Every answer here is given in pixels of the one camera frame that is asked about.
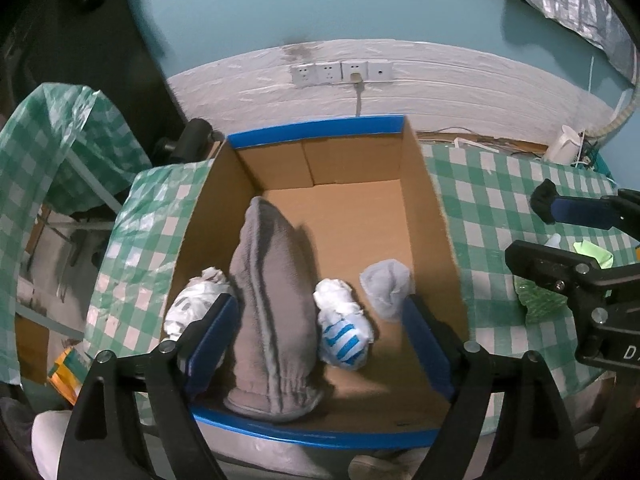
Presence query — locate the black round knob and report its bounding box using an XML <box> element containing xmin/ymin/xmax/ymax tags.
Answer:
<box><xmin>155</xmin><ymin>119</ymin><xmax>213</xmax><ymax>166</ymax></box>

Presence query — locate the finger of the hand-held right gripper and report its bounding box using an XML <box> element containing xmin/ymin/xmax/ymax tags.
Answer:
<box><xmin>549</xmin><ymin>188</ymin><xmax>640</xmax><ymax>237</ymax></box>
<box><xmin>504</xmin><ymin>240</ymin><xmax>623</xmax><ymax>307</ymax></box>

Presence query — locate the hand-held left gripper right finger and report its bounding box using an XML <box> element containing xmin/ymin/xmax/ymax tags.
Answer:
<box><xmin>400</xmin><ymin>294</ymin><xmax>583</xmax><ymax>480</ymax></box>

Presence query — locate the white electric kettle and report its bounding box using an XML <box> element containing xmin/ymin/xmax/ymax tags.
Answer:
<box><xmin>542</xmin><ymin>125</ymin><xmax>583</xmax><ymax>165</ymax></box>

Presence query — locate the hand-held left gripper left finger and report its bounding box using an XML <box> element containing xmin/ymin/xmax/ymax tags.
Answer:
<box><xmin>56</xmin><ymin>292</ymin><xmax>241</xmax><ymax>480</ymax></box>

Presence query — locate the white patterned sock ball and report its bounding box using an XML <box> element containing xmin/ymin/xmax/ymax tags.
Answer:
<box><xmin>164</xmin><ymin>266</ymin><xmax>236</xmax><ymax>346</ymax></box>

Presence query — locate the blue plastic basket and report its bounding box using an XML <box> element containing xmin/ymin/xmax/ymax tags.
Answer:
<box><xmin>582</xmin><ymin>146</ymin><xmax>613</xmax><ymax>178</ymax></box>

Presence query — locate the blue-edged cardboard box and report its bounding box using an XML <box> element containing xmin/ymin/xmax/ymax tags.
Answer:
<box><xmin>165</xmin><ymin>115</ymin><xmax>471</xmax><ymax>448</ymax></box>

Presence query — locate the white brick wall panel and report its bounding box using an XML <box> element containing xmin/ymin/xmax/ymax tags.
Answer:
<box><xmin>165</xmin><ymin>38</ymin><xmax>626</xmax><ymax>141</ymax></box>

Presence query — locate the light grey sock ball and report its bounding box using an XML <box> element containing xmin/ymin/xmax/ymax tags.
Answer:
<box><xmin>359</xmin><ymin>258</ymin><xmax>415</xmax><ymax>323</ymax></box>

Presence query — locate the light green cloth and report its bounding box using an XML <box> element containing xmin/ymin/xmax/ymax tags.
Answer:
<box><xmin>572</xmin><ymin>241</ymin><xmax>615</xmax><ymax>268</ymax></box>

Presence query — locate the grey plug with cable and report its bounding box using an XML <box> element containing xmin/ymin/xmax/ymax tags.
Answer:
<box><xmin>350</xmin><ymin>72</ymin><xmax>365</xmax><ymax>117</ymax></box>

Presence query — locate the green checked tablecloth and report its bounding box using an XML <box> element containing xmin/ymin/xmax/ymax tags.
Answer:
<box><xmin>82</xmin><ymin>140</ymin><xmax>640</xmax><ymax>436</ymax></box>

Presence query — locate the green checked plastic sheet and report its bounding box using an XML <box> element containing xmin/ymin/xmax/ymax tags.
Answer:
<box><xmin>0</xmin><ymin>82</ymin><xmax>153</xmax><ymax>386</ymax></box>

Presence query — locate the braided grey hose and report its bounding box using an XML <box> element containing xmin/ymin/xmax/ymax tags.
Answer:
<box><xmin>597</xmin><ymin>87</ymin><xmax>640</xmax><ymax>136</ymax></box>

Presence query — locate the silver foil sheet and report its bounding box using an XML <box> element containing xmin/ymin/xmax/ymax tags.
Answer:
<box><xmin>500</xmin><ymin>0</ymin><xmax>640</xmax><ymax>86</ymax></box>

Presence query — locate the white cable duct piece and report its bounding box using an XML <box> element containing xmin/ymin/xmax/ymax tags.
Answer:
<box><xmin>455</xmin><ymin>136</ymin><xmax>501</xmax><ymax>153</ymax></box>

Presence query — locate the orange yellow packet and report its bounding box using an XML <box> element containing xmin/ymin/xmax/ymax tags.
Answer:
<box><xmin>47</xmin><ymin>347</ymin><xmax>88</xmax><ymax>406</ymax></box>

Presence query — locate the white blue striped sock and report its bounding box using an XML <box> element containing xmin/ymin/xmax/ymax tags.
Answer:
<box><xmin>313</xmin><ymin>278</ymin><xmax>375</xmax><ymax>372</ymax></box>

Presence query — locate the long grey sock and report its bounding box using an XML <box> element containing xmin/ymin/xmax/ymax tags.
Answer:
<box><xmin>222</xmin><ymin>196</ymin><xmax>325</xmax><ymax>422</ymax></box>

